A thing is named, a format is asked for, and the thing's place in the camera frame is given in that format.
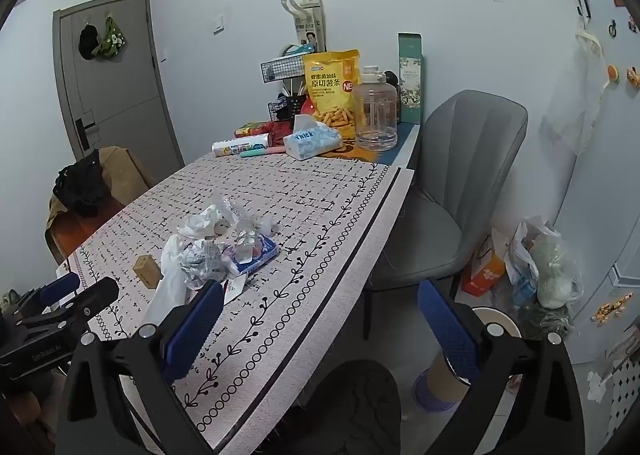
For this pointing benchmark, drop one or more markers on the tall green box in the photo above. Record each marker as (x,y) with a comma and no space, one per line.
(411,85)

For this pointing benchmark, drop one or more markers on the white paper card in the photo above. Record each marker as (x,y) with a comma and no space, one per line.
(234,287)

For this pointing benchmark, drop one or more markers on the roll of plastic bags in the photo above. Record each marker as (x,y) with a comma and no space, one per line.
(240,145)

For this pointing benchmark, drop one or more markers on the grey door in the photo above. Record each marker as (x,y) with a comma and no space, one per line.
(125,85)

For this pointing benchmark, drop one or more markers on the white light switch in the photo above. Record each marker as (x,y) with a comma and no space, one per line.
(218,26)

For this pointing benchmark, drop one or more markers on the red green box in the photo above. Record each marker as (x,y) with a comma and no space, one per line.
(250,128)

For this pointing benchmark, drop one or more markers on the beige cylinder with purple base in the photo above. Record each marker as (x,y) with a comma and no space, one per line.
(440,385)

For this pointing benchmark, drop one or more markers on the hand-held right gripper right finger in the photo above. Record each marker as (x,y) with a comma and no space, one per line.
(447,330)

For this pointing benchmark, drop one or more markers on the black utensil holder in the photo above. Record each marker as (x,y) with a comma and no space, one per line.
(286,110)

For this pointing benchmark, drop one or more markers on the filled plastic bag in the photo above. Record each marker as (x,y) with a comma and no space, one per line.
(550,275)

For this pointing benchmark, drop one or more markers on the orange round magnet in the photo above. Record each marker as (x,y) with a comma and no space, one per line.
(612,73)

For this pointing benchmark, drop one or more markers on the black hat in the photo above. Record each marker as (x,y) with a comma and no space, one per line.
(90,42)

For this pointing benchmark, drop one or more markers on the blue tissue pack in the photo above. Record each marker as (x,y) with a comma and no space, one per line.
(312,142)

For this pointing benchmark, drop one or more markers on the orange figure magnet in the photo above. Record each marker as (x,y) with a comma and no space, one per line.
(633,76)

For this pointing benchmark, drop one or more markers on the clear hanging plastic bag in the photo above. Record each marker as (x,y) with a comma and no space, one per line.
(575,105)

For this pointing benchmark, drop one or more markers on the white trash bin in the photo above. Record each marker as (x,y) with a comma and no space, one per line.
(500,317)

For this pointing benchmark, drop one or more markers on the light blue fridge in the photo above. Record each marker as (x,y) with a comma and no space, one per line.
(600,175)

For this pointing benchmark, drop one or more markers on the brown jacket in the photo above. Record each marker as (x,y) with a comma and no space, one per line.
(127,170)

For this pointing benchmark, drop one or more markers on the round dark rug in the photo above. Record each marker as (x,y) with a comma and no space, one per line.
(350,410)

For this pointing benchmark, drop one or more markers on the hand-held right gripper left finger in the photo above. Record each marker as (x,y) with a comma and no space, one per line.
(195,330)

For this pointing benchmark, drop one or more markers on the green flowered bag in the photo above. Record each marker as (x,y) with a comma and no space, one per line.
(111,42)

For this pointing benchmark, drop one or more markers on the blue purple printed packet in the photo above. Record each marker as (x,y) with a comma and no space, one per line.
(261,256)

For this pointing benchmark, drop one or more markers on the dark green mesh bag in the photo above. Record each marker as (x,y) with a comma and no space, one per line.
(545,325)

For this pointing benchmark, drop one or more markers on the white tote bag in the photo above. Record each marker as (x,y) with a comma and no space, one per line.
(307,27)

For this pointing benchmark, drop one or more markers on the silver blister pack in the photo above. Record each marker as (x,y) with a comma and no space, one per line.
(247,241)

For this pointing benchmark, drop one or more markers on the orange chair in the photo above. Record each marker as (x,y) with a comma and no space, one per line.
(75,237)

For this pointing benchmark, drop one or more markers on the white tissue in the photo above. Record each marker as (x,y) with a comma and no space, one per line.
(200,222)

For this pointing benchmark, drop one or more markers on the clear plastic wrapper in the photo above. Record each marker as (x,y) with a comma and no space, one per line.
(232,207)

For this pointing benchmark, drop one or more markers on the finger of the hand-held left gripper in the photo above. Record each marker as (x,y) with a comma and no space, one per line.
(60,286)
(100,296)

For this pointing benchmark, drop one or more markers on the printed foil wrapper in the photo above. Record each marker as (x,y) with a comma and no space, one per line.
(200,262)

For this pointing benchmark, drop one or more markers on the orange cardboard box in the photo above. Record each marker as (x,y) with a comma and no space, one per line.
(482,276)

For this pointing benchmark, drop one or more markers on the small cardboard box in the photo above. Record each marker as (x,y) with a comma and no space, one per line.
(146,271)

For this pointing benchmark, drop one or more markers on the black cloth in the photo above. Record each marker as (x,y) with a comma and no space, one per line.
(82,187)

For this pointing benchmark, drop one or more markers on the grey chair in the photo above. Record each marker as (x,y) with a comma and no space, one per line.
(450,195)

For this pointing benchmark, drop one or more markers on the black door lock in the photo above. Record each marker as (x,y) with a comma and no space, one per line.
(83,132)

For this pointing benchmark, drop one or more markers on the clear water jug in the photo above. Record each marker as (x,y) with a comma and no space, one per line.
(375,115)

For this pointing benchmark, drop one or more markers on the yellow snack bag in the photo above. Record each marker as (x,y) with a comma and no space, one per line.
(330,95)

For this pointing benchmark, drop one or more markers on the red peach ornament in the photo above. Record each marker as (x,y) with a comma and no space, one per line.
(308,107)

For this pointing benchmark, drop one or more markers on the red pouch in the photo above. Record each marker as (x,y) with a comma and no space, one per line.
(279,130)

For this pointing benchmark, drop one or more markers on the black bicycle magnet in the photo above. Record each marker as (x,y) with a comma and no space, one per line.
(612,28)

